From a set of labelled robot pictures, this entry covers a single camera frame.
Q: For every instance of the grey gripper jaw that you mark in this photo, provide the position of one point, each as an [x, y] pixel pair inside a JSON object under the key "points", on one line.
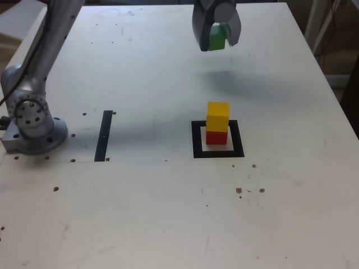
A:
{"points": [[235, 28], [200, 30]]}

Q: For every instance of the green cube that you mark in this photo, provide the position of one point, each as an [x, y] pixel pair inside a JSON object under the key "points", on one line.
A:
{"points": [[217, 40]]}

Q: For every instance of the yellow cube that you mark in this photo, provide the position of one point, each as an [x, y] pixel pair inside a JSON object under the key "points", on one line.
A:
{"points": [[218, 117]]}

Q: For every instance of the red cube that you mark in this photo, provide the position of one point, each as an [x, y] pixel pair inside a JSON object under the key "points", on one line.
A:
{"points": [[216, 138]]}

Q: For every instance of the black tape square outline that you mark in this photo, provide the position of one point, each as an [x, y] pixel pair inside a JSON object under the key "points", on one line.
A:
{"points": [[196, 140]]}

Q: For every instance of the black tape strip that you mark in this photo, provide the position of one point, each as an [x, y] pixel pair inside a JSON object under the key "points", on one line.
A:
{"points": [[102, 134]]}

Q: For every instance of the pale side table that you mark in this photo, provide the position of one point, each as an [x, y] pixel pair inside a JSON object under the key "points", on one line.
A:
{"points": [[16, 25]]}

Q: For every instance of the white background frame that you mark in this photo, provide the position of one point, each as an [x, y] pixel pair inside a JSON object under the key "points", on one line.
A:
{"points": [[311, 22]]}

